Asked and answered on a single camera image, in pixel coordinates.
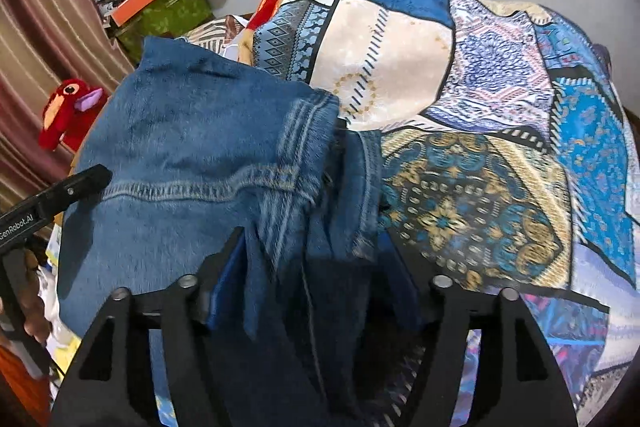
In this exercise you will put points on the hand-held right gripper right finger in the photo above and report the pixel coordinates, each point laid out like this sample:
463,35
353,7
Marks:
405,287

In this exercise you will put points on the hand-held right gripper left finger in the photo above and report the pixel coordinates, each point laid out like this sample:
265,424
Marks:
225,282

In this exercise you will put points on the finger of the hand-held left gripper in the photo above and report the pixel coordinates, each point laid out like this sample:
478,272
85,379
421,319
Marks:
80,187

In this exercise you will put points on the blue denim jacket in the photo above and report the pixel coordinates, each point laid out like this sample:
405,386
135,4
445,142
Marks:
190,147

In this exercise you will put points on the person's left hand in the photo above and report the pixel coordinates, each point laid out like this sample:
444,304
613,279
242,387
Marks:
36,312

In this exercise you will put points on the red plush toy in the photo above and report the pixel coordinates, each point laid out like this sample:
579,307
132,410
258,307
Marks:
70,112

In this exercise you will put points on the brown striped curtain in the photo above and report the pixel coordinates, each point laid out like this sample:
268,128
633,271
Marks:
40,32

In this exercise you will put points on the green patterned box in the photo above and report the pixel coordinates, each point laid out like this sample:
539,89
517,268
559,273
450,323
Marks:
165,19

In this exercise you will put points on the orange box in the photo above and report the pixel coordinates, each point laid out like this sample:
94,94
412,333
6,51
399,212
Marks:
137,2

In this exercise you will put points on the brown striped cloth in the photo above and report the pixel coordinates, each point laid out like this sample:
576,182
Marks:
215,32

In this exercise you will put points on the blue patchwork printed blanket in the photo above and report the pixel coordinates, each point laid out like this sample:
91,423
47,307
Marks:
475,82

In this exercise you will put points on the beige red green plush blanket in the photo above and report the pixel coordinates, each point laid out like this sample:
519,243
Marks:
261,12

